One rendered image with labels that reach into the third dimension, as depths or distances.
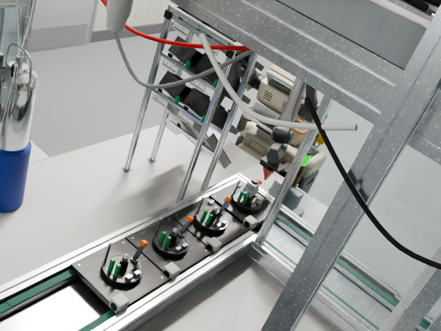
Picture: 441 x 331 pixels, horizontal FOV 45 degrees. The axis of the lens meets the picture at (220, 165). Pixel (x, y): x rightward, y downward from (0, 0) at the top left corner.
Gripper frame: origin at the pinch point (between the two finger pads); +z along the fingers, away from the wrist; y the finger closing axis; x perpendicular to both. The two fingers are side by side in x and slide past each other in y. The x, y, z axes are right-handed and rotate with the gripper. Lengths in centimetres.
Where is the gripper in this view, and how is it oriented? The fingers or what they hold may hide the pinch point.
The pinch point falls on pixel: (266, 178)
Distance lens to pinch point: 241.8
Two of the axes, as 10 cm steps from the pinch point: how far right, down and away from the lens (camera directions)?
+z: -3.1, 7.8, 5.4
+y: 7.4, 5.6, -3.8
